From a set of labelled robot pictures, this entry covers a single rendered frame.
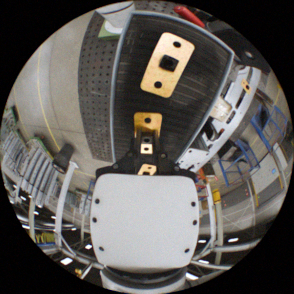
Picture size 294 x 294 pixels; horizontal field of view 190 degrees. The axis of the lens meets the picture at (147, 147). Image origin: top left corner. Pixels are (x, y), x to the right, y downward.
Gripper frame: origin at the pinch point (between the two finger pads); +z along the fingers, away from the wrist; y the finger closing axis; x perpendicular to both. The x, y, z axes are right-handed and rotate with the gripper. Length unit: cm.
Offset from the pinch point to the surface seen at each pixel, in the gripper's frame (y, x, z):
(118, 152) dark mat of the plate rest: -5.7, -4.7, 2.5
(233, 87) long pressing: 29.8, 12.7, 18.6
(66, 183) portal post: -253, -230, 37
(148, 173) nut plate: 0.8, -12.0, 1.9
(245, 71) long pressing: 34.9, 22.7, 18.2
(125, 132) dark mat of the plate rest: -3.4, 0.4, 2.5
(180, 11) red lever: 3.3, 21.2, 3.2
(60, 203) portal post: -255, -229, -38
